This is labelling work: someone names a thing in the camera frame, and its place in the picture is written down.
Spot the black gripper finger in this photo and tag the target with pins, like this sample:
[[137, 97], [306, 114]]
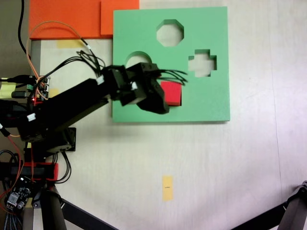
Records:
[[156, 76], [156, 103]]

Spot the red square block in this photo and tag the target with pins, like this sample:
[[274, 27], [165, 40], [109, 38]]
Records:
[[172, 92]]

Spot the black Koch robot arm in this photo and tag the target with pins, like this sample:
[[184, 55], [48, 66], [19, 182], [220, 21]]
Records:
[[72, 105]]

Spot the green shape sorter board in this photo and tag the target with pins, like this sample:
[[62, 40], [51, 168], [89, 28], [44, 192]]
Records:
[[206, 100]]

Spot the yellow tape strip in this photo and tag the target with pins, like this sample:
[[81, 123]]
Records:
[[167, 188], [69, 43]]

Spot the small yellow tape piece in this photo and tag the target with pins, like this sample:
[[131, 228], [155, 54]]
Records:
[[54, 93]]

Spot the large orange foam slab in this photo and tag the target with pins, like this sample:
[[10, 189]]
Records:
[[64, 19]]

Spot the circuit board with connectors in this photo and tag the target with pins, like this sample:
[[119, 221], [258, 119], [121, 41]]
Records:
[[42, 87]]

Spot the silver black usb plug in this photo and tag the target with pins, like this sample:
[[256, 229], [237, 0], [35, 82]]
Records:
[[20, 94]]

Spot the red table clamp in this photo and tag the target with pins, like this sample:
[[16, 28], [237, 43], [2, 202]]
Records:
[[51, 171]]

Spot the yellow sticky note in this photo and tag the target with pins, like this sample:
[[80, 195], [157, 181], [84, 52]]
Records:
[[6, 89]]

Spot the grey tripod leg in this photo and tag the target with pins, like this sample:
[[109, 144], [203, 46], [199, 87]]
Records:
[[295, 210]]

